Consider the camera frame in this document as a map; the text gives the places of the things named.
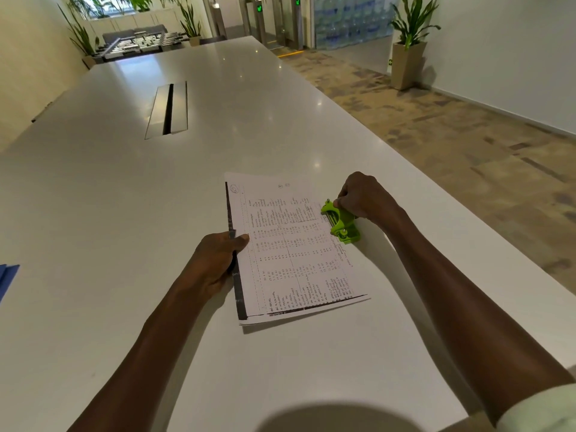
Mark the person's left hand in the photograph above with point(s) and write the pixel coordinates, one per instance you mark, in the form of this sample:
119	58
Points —
211	265

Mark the person's right hand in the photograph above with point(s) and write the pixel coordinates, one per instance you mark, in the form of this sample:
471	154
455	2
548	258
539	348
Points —
369	197

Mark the green hole punch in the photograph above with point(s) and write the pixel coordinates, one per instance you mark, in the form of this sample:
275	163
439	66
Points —
344	227

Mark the printed white paper sheets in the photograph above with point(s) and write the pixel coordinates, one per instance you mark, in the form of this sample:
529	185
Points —
292	256

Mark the blue folder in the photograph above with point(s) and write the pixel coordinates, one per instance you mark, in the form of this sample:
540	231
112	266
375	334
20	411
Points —
6	278

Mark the person's right forearm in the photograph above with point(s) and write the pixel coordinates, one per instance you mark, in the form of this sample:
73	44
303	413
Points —
472	310

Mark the person's left forearm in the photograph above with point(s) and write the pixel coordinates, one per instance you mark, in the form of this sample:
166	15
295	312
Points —
144	346

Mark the large plant in beige planter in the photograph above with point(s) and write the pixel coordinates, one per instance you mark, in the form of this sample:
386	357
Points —
407	67

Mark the stack of water bottles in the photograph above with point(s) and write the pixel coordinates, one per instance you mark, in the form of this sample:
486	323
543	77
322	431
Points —
351	20

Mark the metal turnstile gate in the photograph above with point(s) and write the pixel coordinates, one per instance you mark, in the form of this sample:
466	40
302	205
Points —
256	17
294	22

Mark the dark chair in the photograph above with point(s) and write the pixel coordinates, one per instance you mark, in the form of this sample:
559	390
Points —
212	39

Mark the foosball table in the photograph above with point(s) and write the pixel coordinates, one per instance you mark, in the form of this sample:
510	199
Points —
139	44

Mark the snake plant in beige pot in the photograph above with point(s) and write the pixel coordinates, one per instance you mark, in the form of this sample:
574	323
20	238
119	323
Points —
83	40
191	24

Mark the grey sofa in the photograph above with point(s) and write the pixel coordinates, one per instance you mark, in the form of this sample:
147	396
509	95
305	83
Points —
135	30

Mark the white shirt sleeve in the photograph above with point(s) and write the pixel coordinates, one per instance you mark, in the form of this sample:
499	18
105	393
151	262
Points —
540	409

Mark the bright green leafy plant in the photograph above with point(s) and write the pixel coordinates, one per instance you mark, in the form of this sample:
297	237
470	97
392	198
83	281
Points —
140	2

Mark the dark green windowsill plant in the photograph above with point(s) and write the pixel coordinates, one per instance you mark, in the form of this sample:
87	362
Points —
110	3
80	4

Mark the grey standing post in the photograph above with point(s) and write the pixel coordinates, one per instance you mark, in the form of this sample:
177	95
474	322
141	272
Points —
219	20

